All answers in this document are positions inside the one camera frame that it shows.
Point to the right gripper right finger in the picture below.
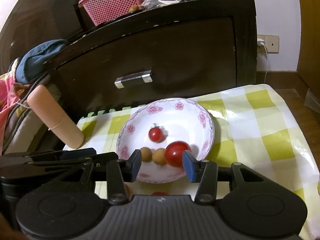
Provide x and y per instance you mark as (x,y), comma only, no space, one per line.
(203,172)

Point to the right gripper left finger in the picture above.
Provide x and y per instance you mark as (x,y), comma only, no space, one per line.
(120,171)

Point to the tan longan fruit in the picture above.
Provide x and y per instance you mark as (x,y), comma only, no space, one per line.
(146,154)

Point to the large red tomato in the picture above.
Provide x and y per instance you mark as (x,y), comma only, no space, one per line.
(174,151)

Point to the cherry tomato with stem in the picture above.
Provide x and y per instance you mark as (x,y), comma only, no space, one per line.
(155,133)

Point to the white floral porcelain plate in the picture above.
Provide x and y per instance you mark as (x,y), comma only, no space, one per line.
(179,119)

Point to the green checkered tablecloth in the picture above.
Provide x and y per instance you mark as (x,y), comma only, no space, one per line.
(253,126)

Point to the pink ribbed cylinder case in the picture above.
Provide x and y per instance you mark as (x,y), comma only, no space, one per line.
(54,117)

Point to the pink floral blanket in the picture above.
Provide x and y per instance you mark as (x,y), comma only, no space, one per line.
(11,92)

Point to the blue cloth on bed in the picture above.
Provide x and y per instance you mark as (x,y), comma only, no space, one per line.
(30,66)

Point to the dark wooden nightstand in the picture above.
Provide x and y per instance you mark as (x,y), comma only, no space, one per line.
(191,48)

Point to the silver drawer handle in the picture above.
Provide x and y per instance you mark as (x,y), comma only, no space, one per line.
(133,79)

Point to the beige wall socket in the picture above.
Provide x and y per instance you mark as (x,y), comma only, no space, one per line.
(271,42)

